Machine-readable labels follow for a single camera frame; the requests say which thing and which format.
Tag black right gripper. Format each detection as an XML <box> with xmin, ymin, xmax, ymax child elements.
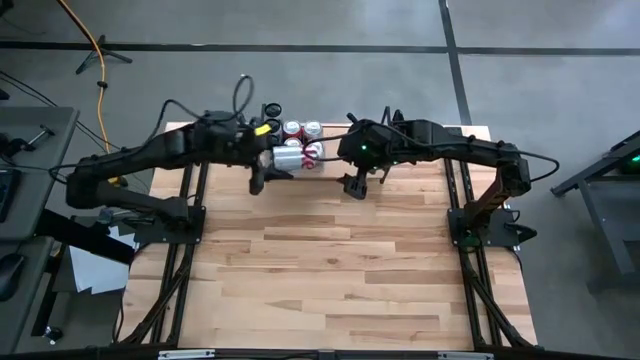
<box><xmin>338</xmin><ymin>111</ymin><xmax>404</xmax><ymax>202</ymax></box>

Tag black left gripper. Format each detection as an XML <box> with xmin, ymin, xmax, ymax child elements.
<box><xmin>209</xmin><ymin>112</ymin><xmax>296</xmax><ymax>197</ymax></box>

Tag silver Diet Coke can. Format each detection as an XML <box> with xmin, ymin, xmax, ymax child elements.
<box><xmin>272</xmin><ymin>144</ymin><xmax>305</xmax><ymax>172</ymax></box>
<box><xmin>303</xmin><ymin>140</ymin><xmax>326</xmax><ymax>170</ymax></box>
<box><xmin>302</xmin><ymin>119</ymin><xmax>324</xmax><ymax>141</ymax></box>

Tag black clamp with grey knob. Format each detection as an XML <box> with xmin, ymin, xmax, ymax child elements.
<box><xmin>97</xmin><ymin>207</ymin><xmax>157</xmax><ymax>230</ymax></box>

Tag black tripod stand base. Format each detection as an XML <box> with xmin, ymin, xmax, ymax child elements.
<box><xmin>74</xmin><ymin>33</ymin><xmax>134</xmax><ymax>76</ymax></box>

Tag black desk leg beam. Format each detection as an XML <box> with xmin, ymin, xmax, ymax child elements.
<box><xmin>34</xmin><ymin>208</ymin><xmax>136</xmax><ymax>266</ymax></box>

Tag white paper sheets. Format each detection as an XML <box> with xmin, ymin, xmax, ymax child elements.
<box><xmin>68</xmin><ymin>225</ymin><xmax>137</xmax><ymax>296</ymax></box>

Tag grey desk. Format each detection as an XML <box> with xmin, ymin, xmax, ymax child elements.
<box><xmin>0</xmin><ymin>105</ymin><xmax>81</xmax><ymax>242</ymax></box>
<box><xmin>0</xmin><ymin>236</ymin><xmax>56</xmax><ymax>354</ymax></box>

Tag black clamp tool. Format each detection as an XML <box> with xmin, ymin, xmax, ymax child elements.
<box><xmin>0</xmin><ymin>124</ymin><xmax>56</xmax><ymax>157</ymax></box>

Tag black keyboard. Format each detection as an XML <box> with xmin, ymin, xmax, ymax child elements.
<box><xmin>0</xmin><ymin>168</ymin><xmax>24</xmax><ymax>224</ymax></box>

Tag grey metal stand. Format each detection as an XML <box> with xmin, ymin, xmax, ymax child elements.
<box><xmin>549</xmin><ymin>128</ymin><xmax>640</xmax><ymax>291</ymax></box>

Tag black caster wheel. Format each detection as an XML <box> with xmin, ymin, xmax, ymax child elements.
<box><xmin>43</xmin><ymin>324</ymin><xmax>65</xmax><ymax>345</ymax></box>

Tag black computer mouse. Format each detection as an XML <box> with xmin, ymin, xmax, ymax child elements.
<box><xmin>0</xmin><ymin>253</ymin><xmax>25</xmax><ymax>302</ymax></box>

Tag black aluminium table frame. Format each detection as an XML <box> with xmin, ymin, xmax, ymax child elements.
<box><xmin>113</xmin><ymin>122</ymin><xmax>539</xmax><ymax>351</ymax></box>

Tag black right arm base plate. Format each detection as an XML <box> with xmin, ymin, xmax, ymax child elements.
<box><xmin>447</xmin><ymin>207</ymin><xmax>522</xmax><ymax>248</ymax></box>

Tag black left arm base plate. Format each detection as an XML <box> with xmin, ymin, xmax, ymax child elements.
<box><xmin>133</xmin><ymin>205</ymin><xmax>207</xmax><ymax>245</ymax></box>

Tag yellow power cord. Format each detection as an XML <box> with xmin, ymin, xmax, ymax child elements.
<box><xmin>56</xmin><ymin>0</ymin><xmax>124</xmax><ymax>187</ymax></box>

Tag silver metal bracket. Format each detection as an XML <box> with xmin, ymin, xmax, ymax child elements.
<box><xmin>157</xmin><ymin>349</ymin><xmax>216</xmax><ymax>360</ymax></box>
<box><xmin>437</xmin><ymin>351</ymin><xmax>495</xmax><ymax>360</ymax></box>

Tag black floor cable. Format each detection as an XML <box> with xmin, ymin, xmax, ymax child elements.
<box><xmin>0</xmin><ymin>69</ymin><xmax>119</xmax><ymax>154</ymax></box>

